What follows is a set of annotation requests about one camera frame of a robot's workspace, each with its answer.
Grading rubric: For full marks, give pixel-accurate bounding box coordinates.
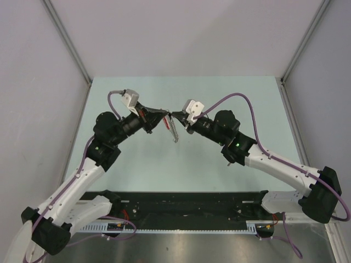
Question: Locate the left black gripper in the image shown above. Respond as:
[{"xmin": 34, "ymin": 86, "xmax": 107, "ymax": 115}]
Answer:
[{"xmin": 110, "ymin": 101, "xmax": 166, "ymax": 146}]

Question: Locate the silver red keyring holder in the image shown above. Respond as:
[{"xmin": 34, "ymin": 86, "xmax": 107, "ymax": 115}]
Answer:
[{"xmin": 163, "ymin": 113, "xmax": 179, "ymax": 143}]

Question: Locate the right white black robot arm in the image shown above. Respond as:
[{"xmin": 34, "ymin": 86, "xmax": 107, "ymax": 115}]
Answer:
[{"xmin": 172, "ymin": 110, "xmax": 342, "ymax": 224}]

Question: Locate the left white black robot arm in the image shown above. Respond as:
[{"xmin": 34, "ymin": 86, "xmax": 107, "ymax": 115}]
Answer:
[{"xmin": 4, "ymin": 102, "xmax": 169, "ymax": 262}]

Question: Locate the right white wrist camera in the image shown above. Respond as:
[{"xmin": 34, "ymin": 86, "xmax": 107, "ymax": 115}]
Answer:
[{"xmin": 182, "ymin": 99, "xmax": 205, "ymax": 125}]

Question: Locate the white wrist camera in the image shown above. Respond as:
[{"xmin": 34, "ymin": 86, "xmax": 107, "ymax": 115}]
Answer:
[
  {"xmin": 121, "ymin": 89, "xmax": 139, "ymax": 116},
  {"xmin": 182, "ymin": 99, "xmax": 205, "ymax": 125}
]

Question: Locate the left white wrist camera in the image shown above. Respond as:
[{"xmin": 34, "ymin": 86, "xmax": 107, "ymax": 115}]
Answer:
[{"xmin": 121, "ymin": 89, "xmax": 139, "ymax": 116}]

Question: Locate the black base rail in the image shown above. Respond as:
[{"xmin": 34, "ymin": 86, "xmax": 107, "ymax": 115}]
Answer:
[{"xmin": 109, "ymin": 191, "xmax": 282, "ymax": 230}]

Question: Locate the white slotted cable duct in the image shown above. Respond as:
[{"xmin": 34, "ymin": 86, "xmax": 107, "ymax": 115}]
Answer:
[{"xmin": 77, "ymin": 221, "xmax": 273, "ymax": 235}]

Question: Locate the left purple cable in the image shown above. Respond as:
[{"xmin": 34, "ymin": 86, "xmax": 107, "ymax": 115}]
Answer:
[{"xmin": 23, "ymin": 89, "xmax": 138, "ymax": 261}]

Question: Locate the left aluminium frame post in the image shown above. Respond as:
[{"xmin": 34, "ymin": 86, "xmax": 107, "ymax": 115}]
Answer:
[{"xmin": 40, "ymin": 0, "xmax": 92, "ymax": 87}]

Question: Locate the aluminium frame post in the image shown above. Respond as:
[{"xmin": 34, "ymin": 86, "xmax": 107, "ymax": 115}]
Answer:
[
  {"xmin": 40, "ymin": 0, "xmax": 92, "ymax": 87},
  {"xmin": 280, "ymin": 0, "xmax": 333, "ymax": 85}
]

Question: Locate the right aluminium frame post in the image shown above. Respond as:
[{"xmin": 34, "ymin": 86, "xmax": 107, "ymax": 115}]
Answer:
[{"xmin": 280, "ymin": 0, "xmax": 333, "ymax": 85}]

